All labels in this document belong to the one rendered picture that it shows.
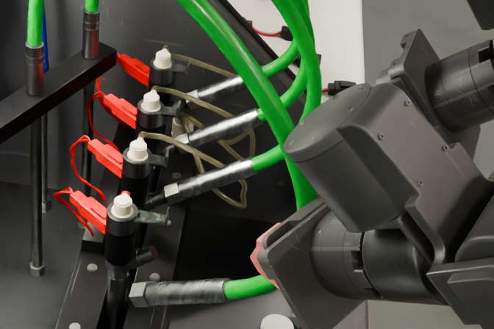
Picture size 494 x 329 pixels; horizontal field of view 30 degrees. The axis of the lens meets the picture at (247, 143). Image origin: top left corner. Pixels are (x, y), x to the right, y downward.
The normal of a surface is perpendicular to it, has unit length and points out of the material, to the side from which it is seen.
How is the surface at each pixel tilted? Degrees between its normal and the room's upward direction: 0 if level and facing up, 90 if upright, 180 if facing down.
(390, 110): 38
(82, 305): 0
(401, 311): 0
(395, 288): 111
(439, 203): 43
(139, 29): 90
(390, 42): 0
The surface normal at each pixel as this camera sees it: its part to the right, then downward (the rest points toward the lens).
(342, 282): -0.71, 0.55
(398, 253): -0.88, 0.00
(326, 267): -0.83, 0.31
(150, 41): -0.07, 0.62
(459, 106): -0.40, 0.44
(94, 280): 0.14, -0.77
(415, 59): 0.76, -0.33
